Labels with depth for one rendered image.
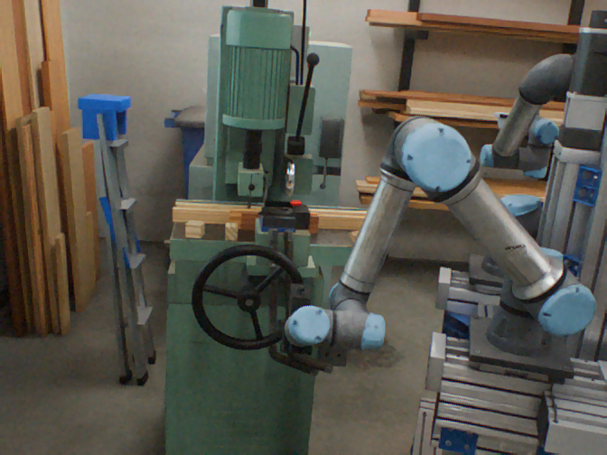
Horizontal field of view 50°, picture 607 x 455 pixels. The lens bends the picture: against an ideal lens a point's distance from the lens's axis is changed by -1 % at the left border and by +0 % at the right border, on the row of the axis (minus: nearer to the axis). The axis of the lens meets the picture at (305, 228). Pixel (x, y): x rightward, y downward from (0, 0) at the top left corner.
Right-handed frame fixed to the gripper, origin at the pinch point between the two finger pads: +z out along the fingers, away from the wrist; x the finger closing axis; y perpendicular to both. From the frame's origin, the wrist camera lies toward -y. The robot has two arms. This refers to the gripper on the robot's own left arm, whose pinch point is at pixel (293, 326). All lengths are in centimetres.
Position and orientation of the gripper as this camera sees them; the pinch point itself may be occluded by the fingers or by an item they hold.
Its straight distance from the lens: 164.5
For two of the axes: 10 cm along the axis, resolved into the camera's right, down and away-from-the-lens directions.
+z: -1.3, 2.2, 9.7
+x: 9.9, 1.0, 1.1
